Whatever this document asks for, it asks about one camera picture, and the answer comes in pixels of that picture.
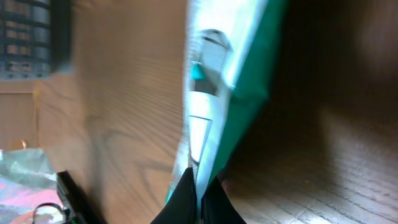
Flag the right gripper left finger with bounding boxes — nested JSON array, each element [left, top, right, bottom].
[[151, 167, 197, 224]]

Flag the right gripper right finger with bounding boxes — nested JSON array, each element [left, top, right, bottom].
[[201, 177, 246, 224]]

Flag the green box with label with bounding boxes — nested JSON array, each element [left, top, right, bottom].
[[164, 0, 289, 206]]

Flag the grey plastic mesh basket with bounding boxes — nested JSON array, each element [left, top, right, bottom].
[[1, 0, 73, 82]]

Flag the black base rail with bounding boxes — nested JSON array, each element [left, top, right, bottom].
[[57, 171, 105, 224]]

